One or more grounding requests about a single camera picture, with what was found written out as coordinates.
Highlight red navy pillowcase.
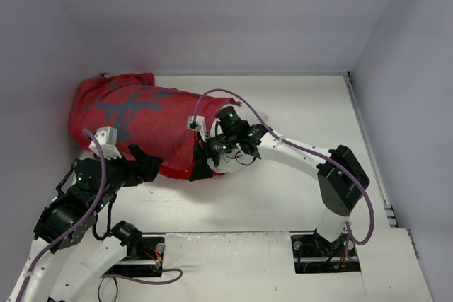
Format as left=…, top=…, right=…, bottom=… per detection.
left=69, top=73, right=240, bottom=180

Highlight white pillow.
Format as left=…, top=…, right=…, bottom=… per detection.
left=207, top=104, right=269, bottom=175

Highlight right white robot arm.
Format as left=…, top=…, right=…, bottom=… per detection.
left=187, top=105, right=369, bottom=254

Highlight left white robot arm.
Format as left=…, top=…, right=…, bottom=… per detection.
left=8, top=144, right=163, bottom=301

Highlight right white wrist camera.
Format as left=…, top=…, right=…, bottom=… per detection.
left=186, top=115, right=207, bottom=140

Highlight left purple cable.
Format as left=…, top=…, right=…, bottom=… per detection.
left=17, top=128, right=184, bottom=302

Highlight purple cable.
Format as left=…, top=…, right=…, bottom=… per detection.
left=17, top=128, right=184, bottom=302
left=194, top=88, right=375, bottom=245

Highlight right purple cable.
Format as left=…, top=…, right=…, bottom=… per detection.
left=194, top=88, right=375, bottom=245

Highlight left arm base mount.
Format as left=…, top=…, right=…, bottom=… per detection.
left=105, top=221, right=166, bottom=278

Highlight thin black wire loop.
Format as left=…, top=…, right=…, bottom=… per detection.
left=97, top=275, right=120, bottom=301

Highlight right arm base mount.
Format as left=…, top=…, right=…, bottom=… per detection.
left=290, top=233, right=361, bottom=274

